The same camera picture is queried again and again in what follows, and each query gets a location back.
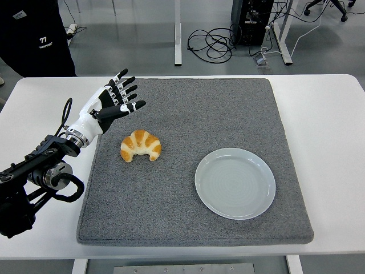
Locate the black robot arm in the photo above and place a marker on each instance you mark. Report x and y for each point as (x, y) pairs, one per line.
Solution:
(42, 151)

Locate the white angled desk leg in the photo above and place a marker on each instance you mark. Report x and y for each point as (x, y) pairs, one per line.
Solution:
(283, 42)

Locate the white power strip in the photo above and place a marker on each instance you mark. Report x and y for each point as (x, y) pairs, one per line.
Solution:
(72, 30)

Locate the black computer tower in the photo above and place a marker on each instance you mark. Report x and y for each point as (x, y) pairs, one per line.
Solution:
(253, 23)

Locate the pale blue round plate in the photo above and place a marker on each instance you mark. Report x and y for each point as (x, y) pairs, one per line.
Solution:
(235, 185)

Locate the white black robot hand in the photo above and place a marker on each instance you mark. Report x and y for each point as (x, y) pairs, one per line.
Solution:
(88, 118)

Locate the white table leg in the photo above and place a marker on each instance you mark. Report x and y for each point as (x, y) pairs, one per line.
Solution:
(79, 266)
(294, 265)

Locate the grey fabric mat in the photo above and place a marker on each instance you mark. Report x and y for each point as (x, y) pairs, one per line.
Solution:
(185, 114)

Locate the white slim desk leg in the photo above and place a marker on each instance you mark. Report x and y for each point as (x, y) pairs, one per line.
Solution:
(178, 34)

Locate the black office chair base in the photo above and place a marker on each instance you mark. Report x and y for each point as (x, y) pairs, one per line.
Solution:
(340, 8)

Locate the grey metal plate with screws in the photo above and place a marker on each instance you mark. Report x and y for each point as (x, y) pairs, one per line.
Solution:
(182, 269)

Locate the person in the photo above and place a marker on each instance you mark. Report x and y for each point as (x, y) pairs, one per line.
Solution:
(34, 57)

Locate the grey floor socket box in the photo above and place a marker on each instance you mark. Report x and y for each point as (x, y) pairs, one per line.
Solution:
(261, 61)

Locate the golden croissant bread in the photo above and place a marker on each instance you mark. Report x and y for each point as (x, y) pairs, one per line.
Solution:
(139, 140)

